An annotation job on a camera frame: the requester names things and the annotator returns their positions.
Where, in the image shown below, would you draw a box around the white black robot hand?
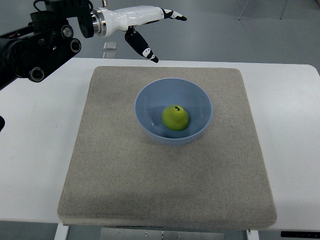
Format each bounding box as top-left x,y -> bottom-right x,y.
92,5 -> 187,63

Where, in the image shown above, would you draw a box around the green pear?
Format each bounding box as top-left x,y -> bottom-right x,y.
161,104 -> 190,131

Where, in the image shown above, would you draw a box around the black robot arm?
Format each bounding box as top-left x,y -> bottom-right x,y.
0,0 -> 95,89

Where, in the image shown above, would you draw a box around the blue ceramic bowl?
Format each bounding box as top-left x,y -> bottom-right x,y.
134,78 -> 214,146

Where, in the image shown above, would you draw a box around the upper floor outlet plate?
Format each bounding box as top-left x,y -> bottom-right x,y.
103,42 -> 117,50

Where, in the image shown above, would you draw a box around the floor outlet plate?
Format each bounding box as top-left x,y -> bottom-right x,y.
102,51 -> 117,59
103,42 -> 117,50

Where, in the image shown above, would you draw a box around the lower floor outlet plate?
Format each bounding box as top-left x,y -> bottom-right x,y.
102,51 -> 117,59

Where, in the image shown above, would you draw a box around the grey felt mat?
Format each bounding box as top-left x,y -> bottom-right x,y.
57,66 -> 277,230

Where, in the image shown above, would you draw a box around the metal chair legs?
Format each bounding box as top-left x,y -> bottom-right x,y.
237,0 -> 290,21

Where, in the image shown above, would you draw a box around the black table control panel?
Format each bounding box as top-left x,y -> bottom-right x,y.
280,231 -> 320,239

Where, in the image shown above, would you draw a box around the metal table frame plate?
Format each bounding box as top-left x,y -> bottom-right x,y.
100,228 -> 226,240

